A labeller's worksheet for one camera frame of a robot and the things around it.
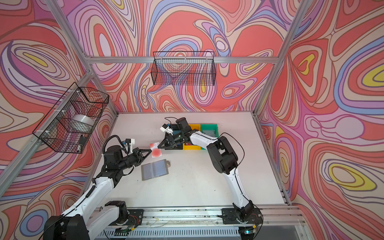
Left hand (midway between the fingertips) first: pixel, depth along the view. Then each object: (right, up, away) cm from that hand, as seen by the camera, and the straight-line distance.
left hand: (152, 150), depth 80 cm
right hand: (+4, 0, +4) cm, 6 cm away
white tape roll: (-32, +17, -6) cm, 37 cm away
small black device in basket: (-33, +6, -6) cm, 34 cm away
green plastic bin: (+37, +13, +22) cm, 45 cm away
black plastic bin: (+13, +10, +3) cm, 17 cm away
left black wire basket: (-41, +13, -6) cm, 43 cm away
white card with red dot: (+2, -1, +1) cm, 2 cm away
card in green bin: (+34, +9, +25) cm, 43 cm away
